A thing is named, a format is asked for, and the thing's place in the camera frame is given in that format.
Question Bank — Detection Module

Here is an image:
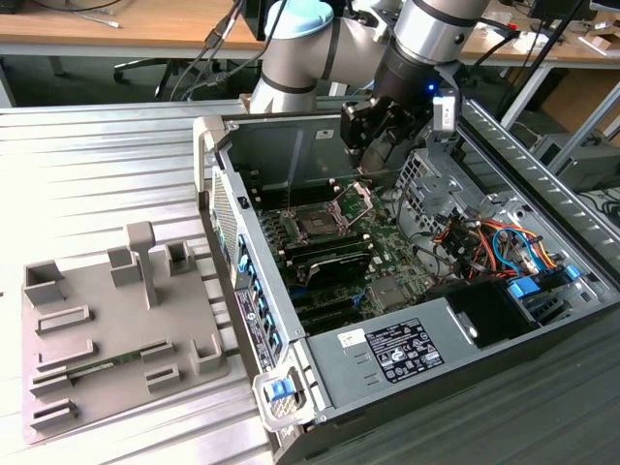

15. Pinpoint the silver chipset heatsink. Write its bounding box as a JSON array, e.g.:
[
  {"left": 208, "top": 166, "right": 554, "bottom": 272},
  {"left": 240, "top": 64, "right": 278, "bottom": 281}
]
[{"left": 370, "top": 278, "right": 408, "bottom": 311}]

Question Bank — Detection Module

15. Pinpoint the black camera bracket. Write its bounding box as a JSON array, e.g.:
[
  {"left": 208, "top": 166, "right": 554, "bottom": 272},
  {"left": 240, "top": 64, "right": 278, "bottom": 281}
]
[{"left": 425, "top": 62, "right": 464, "bottom": 98}]

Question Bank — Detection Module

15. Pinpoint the black graphics card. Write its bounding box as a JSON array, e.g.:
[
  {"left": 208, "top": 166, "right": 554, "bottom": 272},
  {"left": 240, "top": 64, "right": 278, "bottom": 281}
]
[{"left": 304, "top": 254, "right": 372, "bottom": 292}]

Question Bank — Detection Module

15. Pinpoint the black stand pole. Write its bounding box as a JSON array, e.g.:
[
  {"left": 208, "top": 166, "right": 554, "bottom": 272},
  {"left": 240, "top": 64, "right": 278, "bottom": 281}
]
[{"left": 498, "top": 0, "right": 587, "bottom": 117}]

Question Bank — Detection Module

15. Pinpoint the silver drive cage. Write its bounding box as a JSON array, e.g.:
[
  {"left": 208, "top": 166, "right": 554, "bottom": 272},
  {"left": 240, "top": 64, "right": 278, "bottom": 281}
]
[{"left": 394, "top": 147, "right": 485, "bottom": 243}]

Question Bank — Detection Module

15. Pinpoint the brown cardboard box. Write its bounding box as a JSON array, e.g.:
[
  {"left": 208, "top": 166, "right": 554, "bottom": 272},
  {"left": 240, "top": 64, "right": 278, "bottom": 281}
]
[{"left": 540, "top": 67, "right": 620, "bottom": 135}]

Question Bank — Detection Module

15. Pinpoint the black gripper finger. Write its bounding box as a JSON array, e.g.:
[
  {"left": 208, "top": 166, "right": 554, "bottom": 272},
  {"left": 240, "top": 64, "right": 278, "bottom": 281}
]
[
  {"left": 340, "top": 96, "right": 396, "bottom": 156},
  {"left": 391, "top": 108, "right": 430, "bottom": 146}
]

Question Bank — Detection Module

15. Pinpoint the blue disk carrier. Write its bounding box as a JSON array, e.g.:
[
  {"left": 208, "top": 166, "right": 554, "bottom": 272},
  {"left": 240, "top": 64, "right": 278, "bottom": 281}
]
[{"left": 506, "top": 276, "right": 543, "bottom": 305}]

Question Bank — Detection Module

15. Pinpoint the grey parts rack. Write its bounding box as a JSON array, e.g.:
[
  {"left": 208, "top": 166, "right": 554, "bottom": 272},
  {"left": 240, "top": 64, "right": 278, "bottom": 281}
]
[{"left": 19, "top": 221, "right": 233, "bottom": 446}]

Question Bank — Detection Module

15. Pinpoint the grey desktop computer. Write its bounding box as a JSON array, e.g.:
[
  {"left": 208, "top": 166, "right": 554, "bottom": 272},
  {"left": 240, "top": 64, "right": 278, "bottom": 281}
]
[{"left": 530, "top": 133, "right": 620, "bottom": 193}]

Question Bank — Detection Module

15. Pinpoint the black plastic duct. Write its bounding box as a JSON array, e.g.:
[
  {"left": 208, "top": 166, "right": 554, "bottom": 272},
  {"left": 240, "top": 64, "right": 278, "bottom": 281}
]
[{"left": 424, "top": 279, "right": 543, "bottom": 351}]

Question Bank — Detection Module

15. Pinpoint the green motherboard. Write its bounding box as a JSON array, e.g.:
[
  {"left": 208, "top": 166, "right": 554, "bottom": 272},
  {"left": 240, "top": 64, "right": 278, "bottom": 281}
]
[{"left": 256, "top": 193, "right": 451, "bottom": 335}]

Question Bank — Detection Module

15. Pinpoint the coloured power wire bundle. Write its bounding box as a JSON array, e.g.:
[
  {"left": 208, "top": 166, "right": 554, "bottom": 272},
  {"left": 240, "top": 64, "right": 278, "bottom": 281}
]
[{"left": 432, "top": 216, "right": 571, "bottom": 285}]

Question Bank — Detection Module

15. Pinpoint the CPU socket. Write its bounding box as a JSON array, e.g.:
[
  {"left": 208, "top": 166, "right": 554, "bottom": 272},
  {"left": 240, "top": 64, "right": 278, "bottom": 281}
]
[{"left": 283, "top": 205, "right": 353, "bottom": 243}]

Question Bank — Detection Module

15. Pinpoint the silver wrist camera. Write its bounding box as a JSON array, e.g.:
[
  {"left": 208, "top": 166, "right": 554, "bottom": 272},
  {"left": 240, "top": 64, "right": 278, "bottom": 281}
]
[{"left": 432, "top": 89, "right": 460, "bottom": 135}]

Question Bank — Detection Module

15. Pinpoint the wooden desk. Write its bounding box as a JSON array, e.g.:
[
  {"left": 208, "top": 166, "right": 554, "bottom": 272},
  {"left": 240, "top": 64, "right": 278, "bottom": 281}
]
[
  {"left": 459, "top": 0, "right": 620, "bottom": 72},
  {"left": 0, "top": 0, "right": 266, "bottom": 57}
]

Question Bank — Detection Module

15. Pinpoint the green RAM stick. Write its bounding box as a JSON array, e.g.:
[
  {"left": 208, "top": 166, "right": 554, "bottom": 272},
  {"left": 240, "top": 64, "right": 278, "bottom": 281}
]
[{"left": 66, "top": 344, "right": 166, "bottom": 378}]

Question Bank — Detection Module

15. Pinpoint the metal socket cover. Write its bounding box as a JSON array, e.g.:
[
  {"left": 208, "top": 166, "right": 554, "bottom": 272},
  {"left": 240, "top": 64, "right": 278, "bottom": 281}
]
[{"left": 333, "top": 179, "right": 377, "bottom": 228}]

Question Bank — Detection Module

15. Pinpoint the grey power supply unit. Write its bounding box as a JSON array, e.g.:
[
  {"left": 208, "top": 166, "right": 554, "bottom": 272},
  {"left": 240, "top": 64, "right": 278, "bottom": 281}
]
[{"left": 304, "top": 297, "right": 479, "bottom": 408}]

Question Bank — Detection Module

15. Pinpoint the blue case latch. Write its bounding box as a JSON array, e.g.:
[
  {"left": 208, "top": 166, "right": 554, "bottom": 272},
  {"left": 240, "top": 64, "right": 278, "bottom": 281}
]
[{"left": 265, "top": 381, "right": 295, "bottom": 402}]

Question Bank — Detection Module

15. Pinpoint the open grey PC case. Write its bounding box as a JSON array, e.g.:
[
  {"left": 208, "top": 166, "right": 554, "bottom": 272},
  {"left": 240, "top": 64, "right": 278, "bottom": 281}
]
[{"left": 192, "top": 91, "right": 620, "bottom": 465}]

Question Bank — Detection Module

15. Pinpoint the thin black dangling cable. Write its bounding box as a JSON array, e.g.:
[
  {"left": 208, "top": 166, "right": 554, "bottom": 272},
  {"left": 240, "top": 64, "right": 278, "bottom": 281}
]
[{"left": 154, "top": 0, "right": 243, "bottom": 101}]

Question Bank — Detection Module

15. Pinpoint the black RAM slot row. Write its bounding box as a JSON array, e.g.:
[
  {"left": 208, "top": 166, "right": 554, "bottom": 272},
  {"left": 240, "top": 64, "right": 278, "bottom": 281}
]
[
  {"left": 251, "top": 179, "right": 338, "bottom": 210},
  {"left": 280, "top": 231, "right": 374, "bottom": 266}
]

